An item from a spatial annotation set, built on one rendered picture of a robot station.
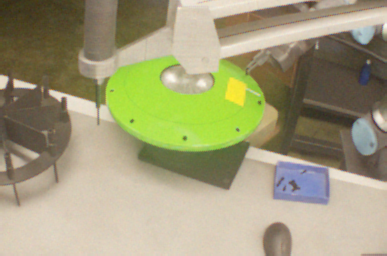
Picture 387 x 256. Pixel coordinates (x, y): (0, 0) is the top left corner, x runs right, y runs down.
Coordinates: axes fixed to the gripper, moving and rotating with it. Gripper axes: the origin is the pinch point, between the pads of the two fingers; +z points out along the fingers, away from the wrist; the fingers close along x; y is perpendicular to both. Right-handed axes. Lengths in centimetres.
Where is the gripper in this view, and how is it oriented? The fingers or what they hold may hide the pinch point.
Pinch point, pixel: (246, 70)
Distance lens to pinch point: 100.5
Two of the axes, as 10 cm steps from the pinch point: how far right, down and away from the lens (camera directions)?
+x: -4.9, -5.8, 6.5
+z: -7.7, 6.4, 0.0
